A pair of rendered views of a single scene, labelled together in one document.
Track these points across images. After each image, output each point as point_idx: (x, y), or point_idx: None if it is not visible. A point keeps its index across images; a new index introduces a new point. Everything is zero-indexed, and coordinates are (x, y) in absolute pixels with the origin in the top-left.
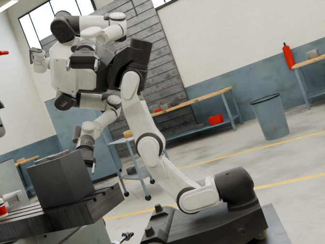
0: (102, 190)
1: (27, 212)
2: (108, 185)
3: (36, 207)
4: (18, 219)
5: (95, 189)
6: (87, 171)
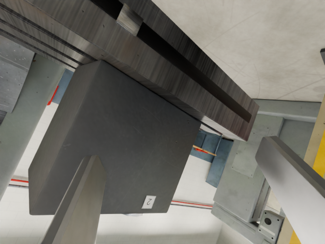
0: (206, 129)
1: (6, 27)
2: (228, 133)
3: (19, 27)
4: (30, 48)
5: (206, 121)
6: (185, 164)
